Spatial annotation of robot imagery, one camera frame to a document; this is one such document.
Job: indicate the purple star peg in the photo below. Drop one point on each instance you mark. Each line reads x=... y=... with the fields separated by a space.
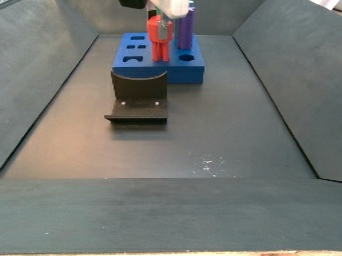
x=186 y=30

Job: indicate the black curved fixture cradle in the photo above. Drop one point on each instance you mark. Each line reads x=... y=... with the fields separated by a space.
x=141 y=99

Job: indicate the blue block with shaped holes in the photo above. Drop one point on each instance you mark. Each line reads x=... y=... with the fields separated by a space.
x=134 y=62

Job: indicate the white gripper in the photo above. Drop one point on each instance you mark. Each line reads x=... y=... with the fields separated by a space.
x=175 y=9

